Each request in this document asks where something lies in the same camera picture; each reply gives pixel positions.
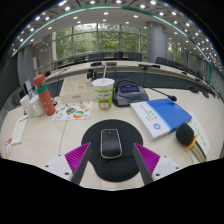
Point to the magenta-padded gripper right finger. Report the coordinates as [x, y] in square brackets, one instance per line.
[147, 157]

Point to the red bottle with green band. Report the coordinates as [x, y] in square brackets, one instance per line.
[46, 100]

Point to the white desk organizer box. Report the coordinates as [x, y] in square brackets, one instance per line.
[75, 90]

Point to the white printed document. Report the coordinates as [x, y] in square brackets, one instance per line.
[20, 130]

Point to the white paper cup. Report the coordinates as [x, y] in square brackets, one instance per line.
[25, 105]

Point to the colourful sticker sheet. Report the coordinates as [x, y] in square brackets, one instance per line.
[73, 111]

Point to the dark office chairs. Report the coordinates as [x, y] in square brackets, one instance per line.
[135, 56]

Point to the black mouse pad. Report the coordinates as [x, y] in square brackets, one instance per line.
[113, 170]

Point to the black computer mouse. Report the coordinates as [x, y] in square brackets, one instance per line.
[111, 143]

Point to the white computer unit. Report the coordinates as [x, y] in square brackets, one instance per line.
[28, 88]

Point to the black conference microphone console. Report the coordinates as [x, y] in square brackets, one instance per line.
[130, 95]

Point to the curved conference desk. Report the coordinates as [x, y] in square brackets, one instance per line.
[133, 68]

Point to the green printed paper cup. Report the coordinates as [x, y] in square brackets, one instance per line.
[104, 96]

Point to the blue and white book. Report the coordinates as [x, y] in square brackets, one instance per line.
[163, 116]

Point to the ceiling lights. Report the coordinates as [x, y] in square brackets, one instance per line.
[142, 6]

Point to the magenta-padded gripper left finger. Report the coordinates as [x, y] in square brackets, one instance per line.
[77, 156]

